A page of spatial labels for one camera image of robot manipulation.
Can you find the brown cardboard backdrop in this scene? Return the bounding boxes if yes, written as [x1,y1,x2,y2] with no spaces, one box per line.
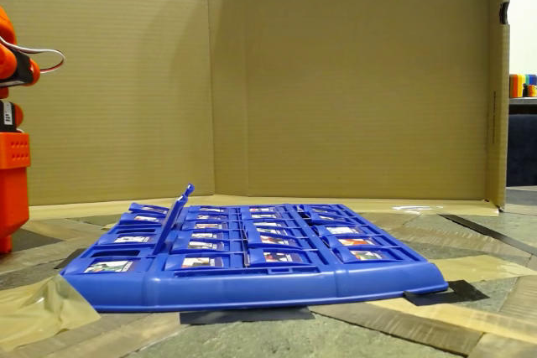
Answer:
[0,0,512,212]

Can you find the blue plastic game board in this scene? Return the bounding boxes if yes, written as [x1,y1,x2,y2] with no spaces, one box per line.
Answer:
[60,184,450,314]

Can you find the black tape piece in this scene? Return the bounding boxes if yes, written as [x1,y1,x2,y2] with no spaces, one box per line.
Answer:
[404,279,490,307]
[53,247,88,270]

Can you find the long black tape strip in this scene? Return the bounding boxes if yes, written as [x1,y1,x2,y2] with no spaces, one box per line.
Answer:
[439,213,537,257]

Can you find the flat beige masking tape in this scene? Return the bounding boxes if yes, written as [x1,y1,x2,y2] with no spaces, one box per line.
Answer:
[434,253,537,284]

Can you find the dark blue furniture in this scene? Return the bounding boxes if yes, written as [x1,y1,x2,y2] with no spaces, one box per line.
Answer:
[505,113,537,188]

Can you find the rainbow coloured stacked blocks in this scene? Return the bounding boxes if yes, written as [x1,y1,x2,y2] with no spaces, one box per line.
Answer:
[508,73,537,98]

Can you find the grey shelf board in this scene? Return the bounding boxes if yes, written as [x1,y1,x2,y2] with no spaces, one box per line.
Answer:
[508,97,537,116]

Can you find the crumpled beige masking tape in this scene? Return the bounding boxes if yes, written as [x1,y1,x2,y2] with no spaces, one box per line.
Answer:
[0,276,102,353]

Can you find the white servo cable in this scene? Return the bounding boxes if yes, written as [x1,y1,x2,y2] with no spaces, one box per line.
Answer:
[0,36,65,78]

